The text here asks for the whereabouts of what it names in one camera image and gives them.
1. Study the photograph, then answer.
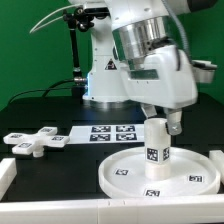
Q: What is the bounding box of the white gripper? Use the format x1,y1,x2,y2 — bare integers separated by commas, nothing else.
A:
120,45,198,134

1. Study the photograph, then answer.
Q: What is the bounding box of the white round table top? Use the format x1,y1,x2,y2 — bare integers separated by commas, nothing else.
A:
98,147,221,198

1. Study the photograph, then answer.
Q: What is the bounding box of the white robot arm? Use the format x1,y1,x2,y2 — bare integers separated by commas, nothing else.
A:
83,0,218,135

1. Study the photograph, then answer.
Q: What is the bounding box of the white marker sheet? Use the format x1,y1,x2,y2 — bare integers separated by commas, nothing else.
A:
69,124,144,144

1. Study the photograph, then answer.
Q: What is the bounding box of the white cross-shaped table base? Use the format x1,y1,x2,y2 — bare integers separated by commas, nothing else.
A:
3,127,70,158

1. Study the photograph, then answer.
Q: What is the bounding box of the white left fence block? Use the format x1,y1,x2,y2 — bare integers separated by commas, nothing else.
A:
0,158,17,200

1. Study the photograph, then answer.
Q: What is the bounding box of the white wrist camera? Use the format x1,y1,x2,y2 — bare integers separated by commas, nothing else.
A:
192,60,217,84

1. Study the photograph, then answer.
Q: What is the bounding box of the white front fence rail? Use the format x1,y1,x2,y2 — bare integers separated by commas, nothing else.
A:
0,194,224,224

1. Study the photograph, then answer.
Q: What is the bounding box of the black cable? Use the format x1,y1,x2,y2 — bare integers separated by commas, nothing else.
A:
7,78,88,105

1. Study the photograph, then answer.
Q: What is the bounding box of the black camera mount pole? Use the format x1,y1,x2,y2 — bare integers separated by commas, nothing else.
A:
63,7,93,100

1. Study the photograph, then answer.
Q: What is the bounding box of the white cable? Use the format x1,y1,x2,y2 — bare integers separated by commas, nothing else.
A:
29,4,81,34

